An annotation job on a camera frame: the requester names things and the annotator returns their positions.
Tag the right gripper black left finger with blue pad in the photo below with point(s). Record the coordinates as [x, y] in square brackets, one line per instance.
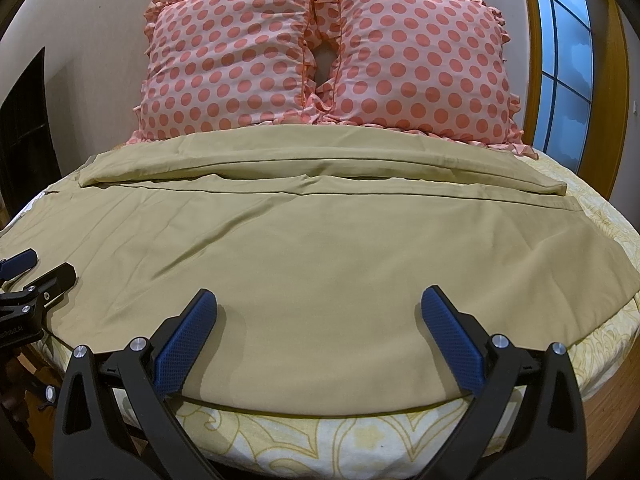
[113, 419]

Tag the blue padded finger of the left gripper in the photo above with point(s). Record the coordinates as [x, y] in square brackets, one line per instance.
[12, 268]

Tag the right pink polka dot pillow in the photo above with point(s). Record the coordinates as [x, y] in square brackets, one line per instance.
[429, 66]

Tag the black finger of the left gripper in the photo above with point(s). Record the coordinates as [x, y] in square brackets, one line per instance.
[24, 311]

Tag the blue glass window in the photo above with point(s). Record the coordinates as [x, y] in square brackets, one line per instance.
[566, 81]

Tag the pink polka dot pillow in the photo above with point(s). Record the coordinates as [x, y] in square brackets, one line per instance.
[222, 64]
[429, 66]

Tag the left pink polka dot pillow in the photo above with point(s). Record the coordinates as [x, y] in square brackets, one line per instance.
[222, 64]

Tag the wooden window frame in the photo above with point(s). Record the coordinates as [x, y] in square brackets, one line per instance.
[610, 92]

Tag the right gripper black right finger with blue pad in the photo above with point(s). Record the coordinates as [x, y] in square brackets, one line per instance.
[525, 420]

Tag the yellow floral bed sheet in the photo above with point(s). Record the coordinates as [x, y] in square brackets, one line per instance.
[393, 446]

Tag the dark cabinet at left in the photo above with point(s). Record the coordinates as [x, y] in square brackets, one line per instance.
[28, 159]

